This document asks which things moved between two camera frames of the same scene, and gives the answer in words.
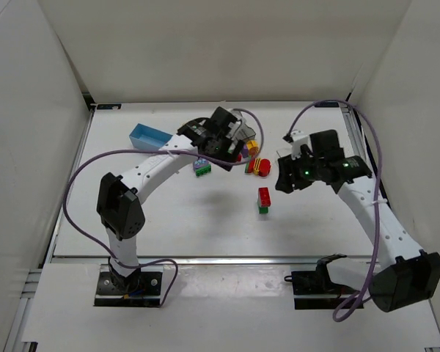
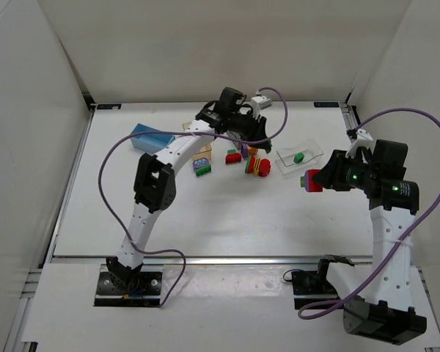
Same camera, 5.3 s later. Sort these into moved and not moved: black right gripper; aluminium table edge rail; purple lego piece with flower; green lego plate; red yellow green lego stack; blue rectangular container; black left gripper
Moved: black left gripper; black right gripper
Not moved: blue rectangular container; red yellow green lego stack; green lego plate; purple lego piece with flower; aluminium table edge rail
